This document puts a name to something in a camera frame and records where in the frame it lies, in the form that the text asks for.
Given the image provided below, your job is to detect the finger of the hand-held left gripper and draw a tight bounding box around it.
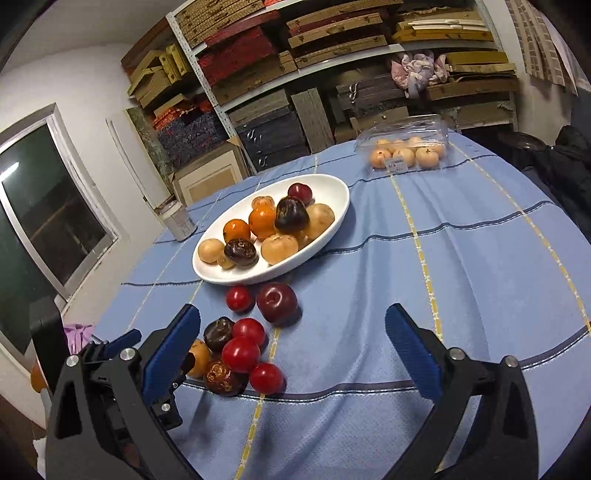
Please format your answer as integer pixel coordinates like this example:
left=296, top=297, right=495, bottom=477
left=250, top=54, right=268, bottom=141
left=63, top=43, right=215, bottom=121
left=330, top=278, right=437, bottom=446
left=150, top=353, right=194, bottom=430
left=90, top=329, right=142, bottom=358

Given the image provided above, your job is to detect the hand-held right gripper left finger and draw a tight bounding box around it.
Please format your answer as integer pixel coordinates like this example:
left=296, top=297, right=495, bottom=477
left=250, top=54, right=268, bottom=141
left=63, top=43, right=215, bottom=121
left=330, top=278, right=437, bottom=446
left=45, top=304, right=202, bottom=480

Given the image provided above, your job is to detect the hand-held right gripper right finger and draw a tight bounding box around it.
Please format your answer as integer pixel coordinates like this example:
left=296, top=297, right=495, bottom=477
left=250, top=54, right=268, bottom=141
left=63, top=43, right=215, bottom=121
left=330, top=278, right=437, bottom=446
left=385, top=303, right=541, bottom=480

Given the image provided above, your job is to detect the orange tangerine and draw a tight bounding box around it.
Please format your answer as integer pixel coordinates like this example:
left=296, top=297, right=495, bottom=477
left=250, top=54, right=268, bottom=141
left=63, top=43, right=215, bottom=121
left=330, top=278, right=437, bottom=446
left=223, top=219, right=251, bottom=244
left=248, top=207, right=278, bottom=240

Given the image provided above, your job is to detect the white oval dish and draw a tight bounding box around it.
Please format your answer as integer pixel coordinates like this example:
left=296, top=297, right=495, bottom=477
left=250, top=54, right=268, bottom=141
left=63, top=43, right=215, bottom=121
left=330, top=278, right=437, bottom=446
left=192, top=174, right=350, bottom=285

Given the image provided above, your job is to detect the dark purple passion fruit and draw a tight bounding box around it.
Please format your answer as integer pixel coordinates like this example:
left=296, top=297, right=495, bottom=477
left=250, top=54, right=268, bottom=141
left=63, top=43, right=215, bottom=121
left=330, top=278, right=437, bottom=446
left=274, top=196, right=310, bottom=234

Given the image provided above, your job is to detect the pink purple cloth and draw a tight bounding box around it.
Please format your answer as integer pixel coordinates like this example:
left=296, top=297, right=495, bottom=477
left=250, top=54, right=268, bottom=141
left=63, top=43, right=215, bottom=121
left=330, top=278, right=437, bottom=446
left=64, top=324, right=95, bottom=354

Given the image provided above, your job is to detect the red tomato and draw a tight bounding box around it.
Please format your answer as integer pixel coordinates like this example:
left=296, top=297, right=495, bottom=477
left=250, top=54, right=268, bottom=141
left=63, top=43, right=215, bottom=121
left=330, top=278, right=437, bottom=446
left=226, top=285, right=256, bottom=313
left=222, top=336, right=260, bottom=374
left=232, top=318, right=267, bottom=348
left=249, top=363, right=284, bottom=395

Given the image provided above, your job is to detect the blue striped tablecloth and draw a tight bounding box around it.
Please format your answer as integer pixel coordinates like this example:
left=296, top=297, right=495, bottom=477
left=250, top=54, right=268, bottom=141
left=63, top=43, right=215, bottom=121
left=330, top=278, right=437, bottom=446
left=88, top=129, right=591, bottom=480

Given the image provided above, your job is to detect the dark red plum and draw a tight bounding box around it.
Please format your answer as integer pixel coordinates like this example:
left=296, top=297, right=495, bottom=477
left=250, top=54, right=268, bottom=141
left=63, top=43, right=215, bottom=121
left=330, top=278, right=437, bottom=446
left=256, top=282, right=298, bottom=324

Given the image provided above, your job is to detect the white framed window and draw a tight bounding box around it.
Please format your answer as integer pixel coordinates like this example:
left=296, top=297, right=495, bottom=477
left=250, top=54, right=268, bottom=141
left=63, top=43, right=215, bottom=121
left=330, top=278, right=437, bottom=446
left=0, top=104, right=120, bottom=356

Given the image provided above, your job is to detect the white tin can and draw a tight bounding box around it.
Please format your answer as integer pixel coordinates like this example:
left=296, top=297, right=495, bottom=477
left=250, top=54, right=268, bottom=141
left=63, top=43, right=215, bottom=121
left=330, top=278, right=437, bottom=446
left=154, top=199, right=198, bottom=241

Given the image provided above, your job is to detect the pale orange persimmon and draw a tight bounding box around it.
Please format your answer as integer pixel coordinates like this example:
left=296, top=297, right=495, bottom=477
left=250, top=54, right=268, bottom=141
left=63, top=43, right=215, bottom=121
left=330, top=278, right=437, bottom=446
left=261, top=234, right=299, bottom=265

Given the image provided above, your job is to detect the white leaning panel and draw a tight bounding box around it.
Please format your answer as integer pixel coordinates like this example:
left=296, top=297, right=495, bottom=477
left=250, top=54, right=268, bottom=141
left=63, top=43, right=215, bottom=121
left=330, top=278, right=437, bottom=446
left=105, top=117, right=167, bottom=204

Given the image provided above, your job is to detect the cardboard box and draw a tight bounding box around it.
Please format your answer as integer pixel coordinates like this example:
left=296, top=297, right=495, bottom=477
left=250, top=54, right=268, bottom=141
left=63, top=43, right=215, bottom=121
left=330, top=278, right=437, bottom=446
left=171, top=136, right=252, bottom=206

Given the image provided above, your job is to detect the group of packed persimmons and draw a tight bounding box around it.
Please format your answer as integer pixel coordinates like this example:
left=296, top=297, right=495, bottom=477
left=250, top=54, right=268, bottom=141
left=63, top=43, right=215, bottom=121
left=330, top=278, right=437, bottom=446
left=369, top=136, right=447, bottom=171

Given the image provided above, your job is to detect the green marbled panel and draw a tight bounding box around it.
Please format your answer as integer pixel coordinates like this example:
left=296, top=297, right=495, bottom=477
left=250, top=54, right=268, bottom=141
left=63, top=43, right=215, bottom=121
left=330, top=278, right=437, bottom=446
left=126, top=106, right=174, bottom=176

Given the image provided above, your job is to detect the stack of blue patterned boxes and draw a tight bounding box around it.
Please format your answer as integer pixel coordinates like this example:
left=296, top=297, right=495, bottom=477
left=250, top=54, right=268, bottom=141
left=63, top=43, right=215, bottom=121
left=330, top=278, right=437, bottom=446
left=154, top=99, right=229, bottom=160

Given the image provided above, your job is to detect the clear plastic clamshell box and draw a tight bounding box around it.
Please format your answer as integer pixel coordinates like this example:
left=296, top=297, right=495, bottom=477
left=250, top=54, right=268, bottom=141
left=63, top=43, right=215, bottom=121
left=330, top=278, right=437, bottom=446
left=355, top=114, right=451, bottom=172

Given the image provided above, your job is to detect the dark bowl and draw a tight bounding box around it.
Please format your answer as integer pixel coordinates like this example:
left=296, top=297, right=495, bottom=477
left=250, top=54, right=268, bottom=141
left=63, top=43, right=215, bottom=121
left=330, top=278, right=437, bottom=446
left=505, top=131, right=548, bottom=151

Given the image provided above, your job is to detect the stack of dark grey boxes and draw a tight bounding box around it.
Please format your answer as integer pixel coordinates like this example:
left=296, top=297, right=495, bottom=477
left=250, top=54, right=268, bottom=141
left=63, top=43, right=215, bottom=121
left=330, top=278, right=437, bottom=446
left=228, top=90, right=310, bottom=169

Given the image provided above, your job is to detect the dark jacket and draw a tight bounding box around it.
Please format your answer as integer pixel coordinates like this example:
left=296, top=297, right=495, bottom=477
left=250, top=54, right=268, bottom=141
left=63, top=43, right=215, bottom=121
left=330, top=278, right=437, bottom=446
left=522, top=124, right=591, bottom=222

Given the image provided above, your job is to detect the upright grey woven box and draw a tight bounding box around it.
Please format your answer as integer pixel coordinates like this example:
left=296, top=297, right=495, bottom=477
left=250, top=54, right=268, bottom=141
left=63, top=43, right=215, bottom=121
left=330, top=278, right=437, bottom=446
left=291, top=88, right=335, bottom=153

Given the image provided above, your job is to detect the white metal shelf rack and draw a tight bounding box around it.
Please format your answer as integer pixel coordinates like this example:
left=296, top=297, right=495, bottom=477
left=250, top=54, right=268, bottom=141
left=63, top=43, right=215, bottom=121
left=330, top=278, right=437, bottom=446
left=166, top=0, right=520, bottom=178

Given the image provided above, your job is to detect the stack of grey brown boxes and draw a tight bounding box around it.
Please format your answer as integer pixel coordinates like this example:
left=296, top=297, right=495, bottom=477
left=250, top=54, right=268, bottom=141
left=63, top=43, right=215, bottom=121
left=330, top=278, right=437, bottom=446
left=325, top=69, right=411, bottom=139

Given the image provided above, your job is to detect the stack of olive woven boxes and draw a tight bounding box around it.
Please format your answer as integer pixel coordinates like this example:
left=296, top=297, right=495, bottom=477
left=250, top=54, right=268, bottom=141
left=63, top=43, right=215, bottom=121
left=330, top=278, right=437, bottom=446
left=121, top=44, right=190, bottom=109

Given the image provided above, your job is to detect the stack of brown flat boxes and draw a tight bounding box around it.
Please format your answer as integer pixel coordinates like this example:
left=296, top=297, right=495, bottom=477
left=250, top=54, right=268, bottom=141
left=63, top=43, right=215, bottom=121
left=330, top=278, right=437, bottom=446
left=427, top=51, right=520, bottom=130

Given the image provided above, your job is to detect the pink cloth bundle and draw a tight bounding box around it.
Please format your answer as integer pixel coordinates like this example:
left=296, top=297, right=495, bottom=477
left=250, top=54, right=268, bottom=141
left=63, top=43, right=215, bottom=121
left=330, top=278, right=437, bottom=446
left=390, top=51, right=448, bottom=100

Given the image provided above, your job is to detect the stack of red patterned boxes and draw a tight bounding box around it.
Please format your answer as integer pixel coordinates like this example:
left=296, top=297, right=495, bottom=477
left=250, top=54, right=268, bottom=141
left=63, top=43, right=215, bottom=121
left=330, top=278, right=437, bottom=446
left=196, top=23, right=282, bottom=86

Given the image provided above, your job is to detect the stack of yellow flat boxes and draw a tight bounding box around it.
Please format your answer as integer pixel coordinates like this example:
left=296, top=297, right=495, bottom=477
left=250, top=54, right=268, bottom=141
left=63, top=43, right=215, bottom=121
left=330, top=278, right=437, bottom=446
left=392, top=4, right=497, bottom=44

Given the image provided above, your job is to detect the stack of woven tan boxes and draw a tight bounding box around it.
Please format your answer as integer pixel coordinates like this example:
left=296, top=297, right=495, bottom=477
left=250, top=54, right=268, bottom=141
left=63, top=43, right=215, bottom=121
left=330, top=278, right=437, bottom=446
left=175, top=0, right=266, bottom=44
left=284, top=0, right=389, bottom=68

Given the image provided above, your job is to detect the checked beige cloth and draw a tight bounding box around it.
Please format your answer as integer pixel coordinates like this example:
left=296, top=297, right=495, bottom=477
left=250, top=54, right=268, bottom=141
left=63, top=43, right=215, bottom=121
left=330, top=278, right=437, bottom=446
left=503, top=0, right=580, bottom=95

